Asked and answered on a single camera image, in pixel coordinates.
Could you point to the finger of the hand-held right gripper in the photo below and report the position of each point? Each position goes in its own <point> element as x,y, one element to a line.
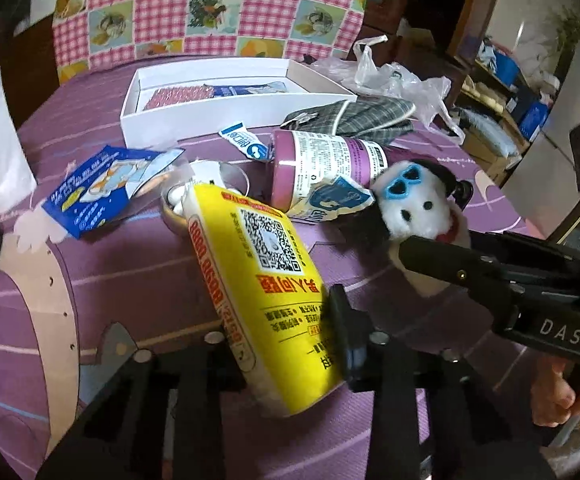
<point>449,267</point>
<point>529,250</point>

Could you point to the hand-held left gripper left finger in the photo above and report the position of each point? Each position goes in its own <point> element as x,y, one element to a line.
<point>195,400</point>

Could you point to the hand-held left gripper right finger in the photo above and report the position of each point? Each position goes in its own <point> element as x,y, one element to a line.
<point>352,355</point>

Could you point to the white plush dog toy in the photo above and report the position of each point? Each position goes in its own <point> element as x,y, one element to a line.
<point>419,205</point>

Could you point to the yellow tissue pack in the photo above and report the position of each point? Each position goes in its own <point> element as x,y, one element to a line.
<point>270,285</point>

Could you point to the blue white packet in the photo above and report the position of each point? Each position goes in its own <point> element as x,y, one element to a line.
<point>330,197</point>

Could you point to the grey plaid pouch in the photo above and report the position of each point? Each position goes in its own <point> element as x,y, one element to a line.
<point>359,117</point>

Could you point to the blue wet wipe packet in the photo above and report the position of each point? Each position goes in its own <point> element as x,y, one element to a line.
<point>85,195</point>

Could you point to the white cardboard box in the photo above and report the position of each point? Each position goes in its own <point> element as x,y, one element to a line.
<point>180,120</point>

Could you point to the person's right hand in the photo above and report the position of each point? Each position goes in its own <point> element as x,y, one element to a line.
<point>552,395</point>

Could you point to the white appliance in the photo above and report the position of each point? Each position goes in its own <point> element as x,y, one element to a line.
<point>544,160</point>

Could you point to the blue storage bin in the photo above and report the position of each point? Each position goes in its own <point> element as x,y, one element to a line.
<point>532,117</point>

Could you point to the purple printed bedsheet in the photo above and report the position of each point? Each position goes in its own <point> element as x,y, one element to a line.
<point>120,270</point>

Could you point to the purple canister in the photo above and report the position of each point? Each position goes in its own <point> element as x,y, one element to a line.
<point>320,155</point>

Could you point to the clear plastic bag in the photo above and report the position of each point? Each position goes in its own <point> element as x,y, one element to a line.
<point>409,85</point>

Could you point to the round metal tin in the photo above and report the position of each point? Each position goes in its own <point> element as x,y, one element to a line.
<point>175,200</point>

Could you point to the small white blue sachet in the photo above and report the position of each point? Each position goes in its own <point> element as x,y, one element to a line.
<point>245,142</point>

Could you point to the flat blue packet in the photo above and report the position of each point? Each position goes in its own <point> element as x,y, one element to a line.
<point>250,88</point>

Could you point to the dark wooden cabinet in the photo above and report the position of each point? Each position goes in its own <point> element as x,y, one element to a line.
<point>419,0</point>

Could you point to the red patterned packet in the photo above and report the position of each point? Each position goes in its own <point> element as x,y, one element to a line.
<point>175,97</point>

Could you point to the pink checkered cloth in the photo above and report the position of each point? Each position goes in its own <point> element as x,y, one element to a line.
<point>170,15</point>

